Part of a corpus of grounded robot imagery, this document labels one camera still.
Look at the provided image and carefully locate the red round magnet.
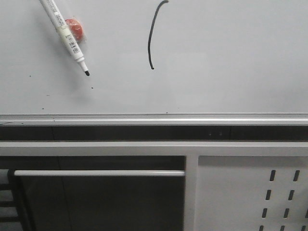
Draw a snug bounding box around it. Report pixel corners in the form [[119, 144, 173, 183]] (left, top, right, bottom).
[[65, 18, 84, 42]]

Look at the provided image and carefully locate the white whiteboard marker pen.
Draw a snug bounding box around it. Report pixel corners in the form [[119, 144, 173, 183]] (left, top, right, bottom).
[[39, 0, 90, 76]]

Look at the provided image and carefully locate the white perforated pegboard panel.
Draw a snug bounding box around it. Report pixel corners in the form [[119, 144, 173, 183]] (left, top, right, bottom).
[[195, 156, 308, 231]]

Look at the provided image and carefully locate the white horizontal metal rod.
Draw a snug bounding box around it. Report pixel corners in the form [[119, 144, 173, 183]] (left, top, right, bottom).
[[14, 170, 185, 177]]

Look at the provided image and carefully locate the white metal stand frame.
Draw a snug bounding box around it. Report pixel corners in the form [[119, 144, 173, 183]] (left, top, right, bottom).
[[0, 142, 308, 231]]

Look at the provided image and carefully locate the white whiteboard with aluminium frame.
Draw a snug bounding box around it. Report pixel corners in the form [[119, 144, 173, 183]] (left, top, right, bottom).
[[0, 0, 308, 126]]

